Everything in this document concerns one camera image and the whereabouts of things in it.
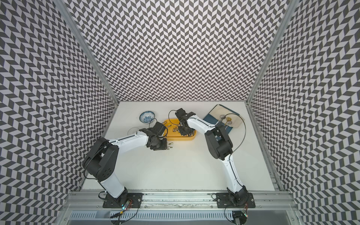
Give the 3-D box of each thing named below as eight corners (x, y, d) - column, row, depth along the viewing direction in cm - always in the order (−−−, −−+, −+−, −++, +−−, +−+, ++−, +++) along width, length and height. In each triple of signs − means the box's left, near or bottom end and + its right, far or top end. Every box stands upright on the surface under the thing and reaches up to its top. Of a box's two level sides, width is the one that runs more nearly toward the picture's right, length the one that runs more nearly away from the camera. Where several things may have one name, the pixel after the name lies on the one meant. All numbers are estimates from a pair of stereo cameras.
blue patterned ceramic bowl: (140, 123, 107) (138, 119, 102) (143, 115, 112) (141, 110, 108) (154, 124, 107) (152, 119, 102) (155, 115, 113) (154, 110, 108)
